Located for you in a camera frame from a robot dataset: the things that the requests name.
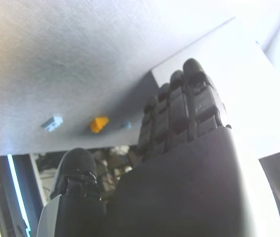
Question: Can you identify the cardboard box white outside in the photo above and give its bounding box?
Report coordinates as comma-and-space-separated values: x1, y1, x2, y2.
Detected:
151, 16, 280, 237

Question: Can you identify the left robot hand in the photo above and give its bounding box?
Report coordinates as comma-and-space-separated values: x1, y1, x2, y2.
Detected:
36, 58, 256, 237

